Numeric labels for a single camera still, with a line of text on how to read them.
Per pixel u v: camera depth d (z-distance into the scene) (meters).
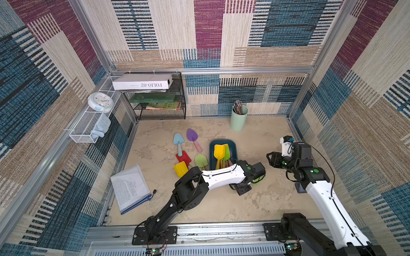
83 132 0.69
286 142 0.69
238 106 1.04
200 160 0.98
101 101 0.75
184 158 0.99
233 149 0.98
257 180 0.71
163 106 1.00
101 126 0.68
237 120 1.08
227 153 0.98
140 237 0.73
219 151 0.97
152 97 0.96
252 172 0.64
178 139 1.07
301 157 0.58
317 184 0.50
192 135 1.12
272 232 0.73
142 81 0.78
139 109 1.17
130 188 0.88
